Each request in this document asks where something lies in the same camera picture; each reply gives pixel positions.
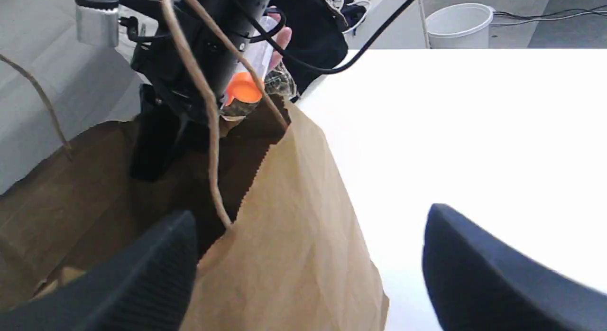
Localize brown paper bag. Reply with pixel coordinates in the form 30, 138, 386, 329
0, 0, 390, 331

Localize white plastic bucket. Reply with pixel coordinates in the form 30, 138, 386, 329
425, 3, 495, 49

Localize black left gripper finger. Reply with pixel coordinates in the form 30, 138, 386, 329
422, 204, 607, 331
0, 211, 199, 331

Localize left gripper black finger inside bag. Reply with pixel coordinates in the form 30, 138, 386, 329
130, 84, 188, 182

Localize person's hand holding tube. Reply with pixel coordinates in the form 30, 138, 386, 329
267, 12, 292, 73

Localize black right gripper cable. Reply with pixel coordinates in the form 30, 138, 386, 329
223, 0, 425, 75

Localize black cables at right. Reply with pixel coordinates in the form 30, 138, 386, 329
491, 3, 607, 28

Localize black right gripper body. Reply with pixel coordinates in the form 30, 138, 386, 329
74, 0, 275, 126

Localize clear tube orange cap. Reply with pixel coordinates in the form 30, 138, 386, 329
224, 39, 273, 106

